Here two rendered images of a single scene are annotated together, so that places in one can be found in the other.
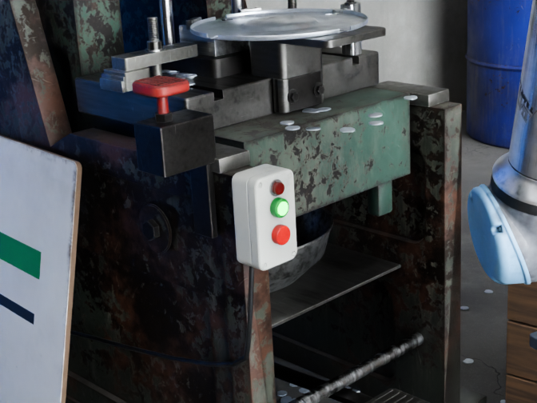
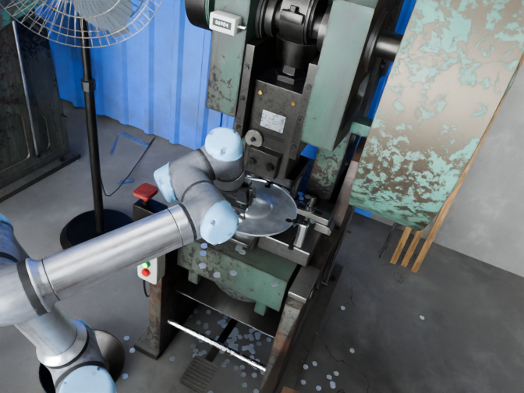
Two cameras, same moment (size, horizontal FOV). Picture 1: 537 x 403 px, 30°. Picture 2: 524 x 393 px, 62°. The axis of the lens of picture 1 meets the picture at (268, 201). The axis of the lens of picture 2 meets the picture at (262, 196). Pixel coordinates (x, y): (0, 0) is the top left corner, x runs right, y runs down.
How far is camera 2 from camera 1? 1.62 m
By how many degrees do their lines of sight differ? 55
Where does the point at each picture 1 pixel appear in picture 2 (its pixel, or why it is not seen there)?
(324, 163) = (221, 270)
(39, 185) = not seen: hidden behind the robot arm
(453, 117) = (291, 310)
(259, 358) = (154, 301)
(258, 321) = (154, 291)
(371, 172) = (252, 293)
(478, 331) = not seen: outside the picture
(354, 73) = (288, 252)
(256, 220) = not seen: hidden behind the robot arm
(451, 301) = (270, 373)
